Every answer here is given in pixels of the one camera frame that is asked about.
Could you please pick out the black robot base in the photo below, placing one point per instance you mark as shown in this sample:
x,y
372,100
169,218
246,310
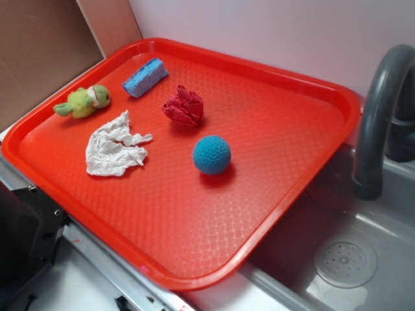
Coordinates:
x,y
30,228

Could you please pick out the blue textured ball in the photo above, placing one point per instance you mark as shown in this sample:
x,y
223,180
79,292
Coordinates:
x,y
212,155

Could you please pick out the crumpled red cloth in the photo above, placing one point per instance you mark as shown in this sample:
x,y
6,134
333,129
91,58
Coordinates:
x,y
185,108

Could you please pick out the red plastic tray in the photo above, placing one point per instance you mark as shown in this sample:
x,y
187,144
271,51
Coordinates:
x,y
183,229

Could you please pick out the crumpled white cloth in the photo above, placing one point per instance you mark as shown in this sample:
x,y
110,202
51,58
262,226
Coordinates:
x,y
112,149

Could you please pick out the blue sponge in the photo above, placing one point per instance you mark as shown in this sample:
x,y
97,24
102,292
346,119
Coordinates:
x,y
145,78

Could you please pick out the green plush toy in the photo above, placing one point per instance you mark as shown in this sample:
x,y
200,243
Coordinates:
x,y
84,102

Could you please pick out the grey plastic sink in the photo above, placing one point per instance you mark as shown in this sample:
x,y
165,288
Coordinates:
x,y
280,274

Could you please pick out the round sink drain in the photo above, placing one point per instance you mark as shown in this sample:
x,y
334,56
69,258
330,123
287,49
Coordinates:
x,y
345,261

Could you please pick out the grey curved faucet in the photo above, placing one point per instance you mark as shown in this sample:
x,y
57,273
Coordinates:
x,y
387,124

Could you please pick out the brown cardboard panel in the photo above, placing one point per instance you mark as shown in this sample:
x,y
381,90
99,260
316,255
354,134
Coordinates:
x,y
46,44

